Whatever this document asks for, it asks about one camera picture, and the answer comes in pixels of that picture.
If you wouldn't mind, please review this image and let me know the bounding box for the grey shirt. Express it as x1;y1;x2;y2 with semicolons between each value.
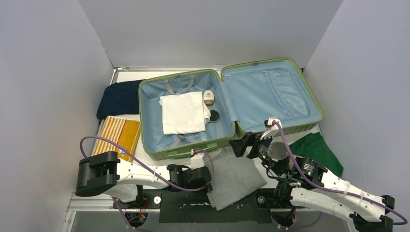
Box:
207;148;267;211

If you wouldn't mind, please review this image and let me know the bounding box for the black round cosmetic jar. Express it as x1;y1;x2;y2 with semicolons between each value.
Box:
209;110;220;123

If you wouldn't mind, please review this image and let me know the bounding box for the white oval lotion bottle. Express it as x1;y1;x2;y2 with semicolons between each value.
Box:
203;90;215;106

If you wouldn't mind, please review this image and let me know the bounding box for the white shirt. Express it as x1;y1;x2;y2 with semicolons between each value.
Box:
160;91;210;135

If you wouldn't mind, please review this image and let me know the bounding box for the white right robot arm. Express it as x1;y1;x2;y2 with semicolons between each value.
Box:
229;132;395;232

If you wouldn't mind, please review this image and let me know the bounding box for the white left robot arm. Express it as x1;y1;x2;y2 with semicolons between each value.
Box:
75;151;214;208

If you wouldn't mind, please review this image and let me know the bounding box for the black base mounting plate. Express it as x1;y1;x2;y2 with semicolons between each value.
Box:
113;188;293;223

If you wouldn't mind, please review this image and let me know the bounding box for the dark green cloth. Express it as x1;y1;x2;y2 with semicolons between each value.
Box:
289;132;344;177

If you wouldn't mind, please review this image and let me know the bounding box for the green suitcase with blue lining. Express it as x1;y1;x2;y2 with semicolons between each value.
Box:
139;58;323;160

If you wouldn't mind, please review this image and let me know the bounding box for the yellow striped towel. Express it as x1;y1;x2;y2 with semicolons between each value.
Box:
91;116;141;162

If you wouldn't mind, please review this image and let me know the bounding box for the navy blue folded cloth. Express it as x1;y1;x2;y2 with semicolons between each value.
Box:
96;80;143;120

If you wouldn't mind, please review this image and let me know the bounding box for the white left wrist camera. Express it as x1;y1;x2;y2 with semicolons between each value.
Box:
190;149;205;169

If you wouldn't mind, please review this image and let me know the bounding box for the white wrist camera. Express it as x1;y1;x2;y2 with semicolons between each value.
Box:
190;149;205;169
261;116;282;140

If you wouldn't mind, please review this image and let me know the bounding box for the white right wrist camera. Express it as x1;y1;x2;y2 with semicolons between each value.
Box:
261;116;282;140

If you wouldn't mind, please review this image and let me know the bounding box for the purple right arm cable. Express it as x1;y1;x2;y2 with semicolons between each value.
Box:
271;121;409;226

